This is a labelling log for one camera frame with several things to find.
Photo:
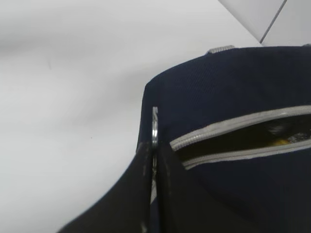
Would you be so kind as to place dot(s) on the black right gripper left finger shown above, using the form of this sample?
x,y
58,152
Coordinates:
x,y
125,208

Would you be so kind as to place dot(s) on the yellow banana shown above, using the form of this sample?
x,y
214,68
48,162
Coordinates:
x,y
279,142

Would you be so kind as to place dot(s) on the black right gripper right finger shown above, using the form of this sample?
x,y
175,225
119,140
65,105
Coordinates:
x,y
270,194

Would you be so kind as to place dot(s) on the navy blue lunch bag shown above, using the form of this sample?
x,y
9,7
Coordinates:
x,y
229,105

